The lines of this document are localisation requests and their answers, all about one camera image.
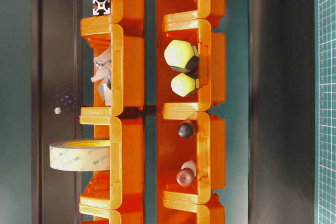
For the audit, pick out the black round tool handle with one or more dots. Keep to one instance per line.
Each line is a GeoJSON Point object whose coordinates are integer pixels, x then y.
{"type": "Point", "coordinates": [187, 129]}

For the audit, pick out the cream double-sided tape roll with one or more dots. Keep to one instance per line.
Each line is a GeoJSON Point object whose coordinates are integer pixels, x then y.
{"type": "Point", "coordinates": [80, 155]}

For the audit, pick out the black aluminium profile frame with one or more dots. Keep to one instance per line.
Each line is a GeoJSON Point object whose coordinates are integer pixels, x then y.
{"type": "Point", "coordinates": [101, 7]}

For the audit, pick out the upper orange bin with brackets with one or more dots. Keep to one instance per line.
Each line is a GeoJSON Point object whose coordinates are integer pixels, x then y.
{"type": "Point", "coordinates": [127, 66]}

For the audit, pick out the small silver hex nut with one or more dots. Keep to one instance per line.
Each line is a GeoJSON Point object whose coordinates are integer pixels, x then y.
{"type": "Point", "coordinates": [57, 110]}

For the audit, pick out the small yellow black screwdriver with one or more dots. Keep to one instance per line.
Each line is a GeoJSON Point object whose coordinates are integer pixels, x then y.
{"type": "Point", "coordinates": [185, 84]}

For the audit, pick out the large yellow black screwdriver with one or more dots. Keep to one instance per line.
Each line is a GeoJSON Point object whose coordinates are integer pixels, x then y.
{"type": "Point", "coordinates": [181, 56]}

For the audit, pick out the upper orange bin with profiles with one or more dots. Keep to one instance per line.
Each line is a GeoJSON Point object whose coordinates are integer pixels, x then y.
{"type": "Point", "coordinates": [129, 14]}

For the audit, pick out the black rack base stand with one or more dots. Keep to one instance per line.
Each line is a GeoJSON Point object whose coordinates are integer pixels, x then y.
{"type": "Point", "coordinates": [282, 111]}

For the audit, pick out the pile of silver corner brackets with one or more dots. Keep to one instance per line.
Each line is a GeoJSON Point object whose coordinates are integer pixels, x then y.
{"type": "Point", "coordinates": [103, 67]}

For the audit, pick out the green cutting mat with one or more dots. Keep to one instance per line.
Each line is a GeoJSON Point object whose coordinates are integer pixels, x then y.
{"type": "Point", "coordinates": [325, 111]}

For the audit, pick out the upper orange bin with tape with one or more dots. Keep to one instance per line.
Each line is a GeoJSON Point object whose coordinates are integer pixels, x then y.
{"type": "Point", "coordinates": [124, 181]}

